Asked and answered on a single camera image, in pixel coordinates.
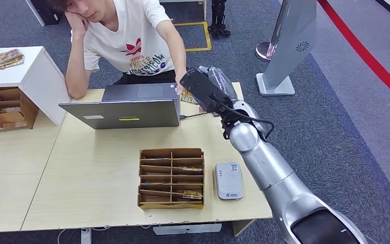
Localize person's right hand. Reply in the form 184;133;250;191
64;10;89;38

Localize person's left hand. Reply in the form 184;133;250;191
175;78;186;96

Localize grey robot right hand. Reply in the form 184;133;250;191
198;66;238;102

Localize gold hotel ID card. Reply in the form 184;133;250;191
180;88;201;106

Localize person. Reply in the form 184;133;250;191
47;0;189;99

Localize wooden card organizer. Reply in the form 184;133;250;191
137;148;205;211

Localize white card reader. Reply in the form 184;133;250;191
214;162;244;201

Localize black box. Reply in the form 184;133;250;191
29;0;64;26

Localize yellow floor tape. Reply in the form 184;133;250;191
173;21;212;52

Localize chrome stanchion base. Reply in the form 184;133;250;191
254;40;277;63

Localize grey laptop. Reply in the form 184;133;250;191
58;82;181;130

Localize black robot legs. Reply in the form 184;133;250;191
207;0;231;38

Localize white cabinet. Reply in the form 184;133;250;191
0;46;71;134

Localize grey kiosk stand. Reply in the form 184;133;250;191
255;0;317;97

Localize wooden pigeonhole rack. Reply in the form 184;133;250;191
0;86;39;133

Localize red floor tape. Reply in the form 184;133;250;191
317;0;390;111

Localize wooden desk leg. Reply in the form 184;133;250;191
232;219;257;237

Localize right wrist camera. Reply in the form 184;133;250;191
179;67;234;113

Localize black hub cable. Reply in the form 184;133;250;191
179;112;213;120

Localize white frame leg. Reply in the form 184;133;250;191
24;0;45;27

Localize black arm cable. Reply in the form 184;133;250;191
210;96;275;140

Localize white table frame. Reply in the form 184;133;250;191
159;0;207;21

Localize white under-desk bracket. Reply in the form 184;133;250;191
152;223;222;236

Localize white power cable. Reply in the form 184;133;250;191
56;226;112;244

